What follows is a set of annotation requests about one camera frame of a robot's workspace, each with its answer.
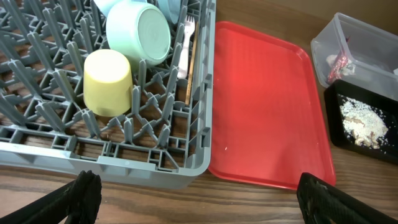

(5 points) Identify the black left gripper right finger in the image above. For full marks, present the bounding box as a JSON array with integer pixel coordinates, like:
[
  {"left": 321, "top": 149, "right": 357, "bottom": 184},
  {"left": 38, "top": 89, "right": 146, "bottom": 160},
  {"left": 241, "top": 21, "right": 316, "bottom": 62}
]
[{"left": 297, "top": 172, "right": 397, "bottom": 224}]

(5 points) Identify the white plastic fork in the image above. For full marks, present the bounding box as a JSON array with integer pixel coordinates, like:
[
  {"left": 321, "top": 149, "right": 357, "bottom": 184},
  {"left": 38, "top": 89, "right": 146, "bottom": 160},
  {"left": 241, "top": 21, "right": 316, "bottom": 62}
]
[{"left": 177, "top": 16, "right": 195, "bottom": 79}]

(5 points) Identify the red plastic tray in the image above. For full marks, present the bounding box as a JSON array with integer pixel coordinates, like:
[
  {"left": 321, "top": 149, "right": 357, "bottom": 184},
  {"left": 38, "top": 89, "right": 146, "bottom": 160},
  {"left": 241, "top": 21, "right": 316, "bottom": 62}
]
[{"left": 209, "top": 22, "right": 336, "bottom": 190}]

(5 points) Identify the clear plastic waste bin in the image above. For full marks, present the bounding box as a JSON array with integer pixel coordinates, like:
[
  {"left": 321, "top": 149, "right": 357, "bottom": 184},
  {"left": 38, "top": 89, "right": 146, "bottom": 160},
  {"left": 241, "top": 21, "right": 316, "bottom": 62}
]
[{"left": 311, "top": 12, "right": 397, "bottom": 100}]

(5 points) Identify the grey plastic dishwasher rack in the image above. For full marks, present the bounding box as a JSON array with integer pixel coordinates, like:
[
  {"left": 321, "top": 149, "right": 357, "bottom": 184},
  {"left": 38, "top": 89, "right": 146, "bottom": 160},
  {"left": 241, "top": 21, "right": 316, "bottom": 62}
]
[{"left": 1, "top": 0, "right": 216, "bottom": 189}]

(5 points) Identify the rice and peanut waste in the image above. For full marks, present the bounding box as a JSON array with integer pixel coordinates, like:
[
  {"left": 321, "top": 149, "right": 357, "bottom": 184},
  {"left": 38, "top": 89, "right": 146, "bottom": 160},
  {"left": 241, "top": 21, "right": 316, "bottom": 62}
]
[{"left": 338, "top": 95, "right": 390, "bottom": 149}]

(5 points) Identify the black food waste tray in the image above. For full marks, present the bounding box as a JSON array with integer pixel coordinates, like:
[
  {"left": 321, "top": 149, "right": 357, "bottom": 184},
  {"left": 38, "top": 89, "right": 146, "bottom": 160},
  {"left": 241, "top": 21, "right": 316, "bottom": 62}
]
[{"left": 324, "top": 80, "right": 397, "bottom": 164}]

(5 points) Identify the yellow plastic cup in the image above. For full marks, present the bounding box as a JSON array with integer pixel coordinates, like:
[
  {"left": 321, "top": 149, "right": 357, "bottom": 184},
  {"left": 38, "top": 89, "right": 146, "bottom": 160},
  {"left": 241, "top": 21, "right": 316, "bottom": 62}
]
[{"left": 83, "top": 49, "right": 133, "bottom": 117}]

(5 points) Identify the wooden chopstick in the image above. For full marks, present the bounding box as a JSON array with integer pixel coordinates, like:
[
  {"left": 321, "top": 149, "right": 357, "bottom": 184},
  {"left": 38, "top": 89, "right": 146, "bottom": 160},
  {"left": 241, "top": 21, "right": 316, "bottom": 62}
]
[{"left": 185, "top": 22, "right": 199, "bottom": 106}]

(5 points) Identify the light blue bowl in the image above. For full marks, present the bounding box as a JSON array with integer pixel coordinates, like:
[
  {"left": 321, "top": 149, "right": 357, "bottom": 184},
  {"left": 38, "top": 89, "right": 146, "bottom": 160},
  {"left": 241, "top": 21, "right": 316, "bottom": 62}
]
[{"left": 94, "top": 0, "right": 152, "bottom": 17}]

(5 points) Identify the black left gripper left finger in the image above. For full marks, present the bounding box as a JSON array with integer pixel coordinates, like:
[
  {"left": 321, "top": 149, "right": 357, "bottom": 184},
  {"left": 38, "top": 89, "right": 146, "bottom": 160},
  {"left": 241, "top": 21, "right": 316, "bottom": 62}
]
[{"left": 1, "top": 170, "right": 102, "bottom": 224}]

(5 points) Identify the large light blue plate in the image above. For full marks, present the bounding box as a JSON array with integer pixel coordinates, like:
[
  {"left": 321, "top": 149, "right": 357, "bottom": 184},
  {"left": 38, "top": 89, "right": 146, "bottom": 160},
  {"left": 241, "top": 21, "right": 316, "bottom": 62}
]
[{"left": 157, "top": 0, "right": 181, "bottom": 24}]

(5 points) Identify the mint green bowl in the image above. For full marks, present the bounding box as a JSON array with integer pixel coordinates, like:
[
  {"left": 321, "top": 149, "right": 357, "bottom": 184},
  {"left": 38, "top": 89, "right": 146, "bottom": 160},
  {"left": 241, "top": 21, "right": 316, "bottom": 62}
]
[{"left": 106, "top": 1, "right": 171, "bottom": 66}]

